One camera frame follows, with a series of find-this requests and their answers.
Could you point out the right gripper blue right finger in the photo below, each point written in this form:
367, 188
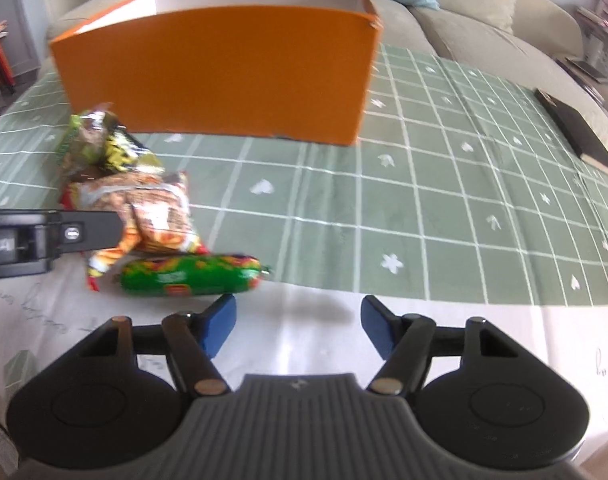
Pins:
381, 325

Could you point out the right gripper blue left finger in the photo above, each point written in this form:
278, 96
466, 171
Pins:
216, 324

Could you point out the green candy bag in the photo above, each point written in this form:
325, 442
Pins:
192, 275

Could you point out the orange printed peanut bag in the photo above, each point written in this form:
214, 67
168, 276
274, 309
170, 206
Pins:
154, 210

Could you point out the black yellow snack packet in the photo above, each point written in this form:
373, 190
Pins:
123, 153

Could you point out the phone on sofa arm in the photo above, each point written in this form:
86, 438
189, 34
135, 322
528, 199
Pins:
588, 70

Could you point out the white printed table cloth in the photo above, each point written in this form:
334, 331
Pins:
285, 329

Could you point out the green raisins bag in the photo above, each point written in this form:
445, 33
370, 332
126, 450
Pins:
81, 153

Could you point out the green checked tablecloth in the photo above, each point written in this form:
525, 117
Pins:
458, 188

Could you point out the orange cardboard box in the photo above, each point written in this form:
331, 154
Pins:
288, 69

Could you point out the black notebook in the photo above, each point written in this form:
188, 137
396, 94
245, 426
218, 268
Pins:
581, 138

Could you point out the beige sofa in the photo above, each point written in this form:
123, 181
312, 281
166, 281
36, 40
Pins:
527, 57

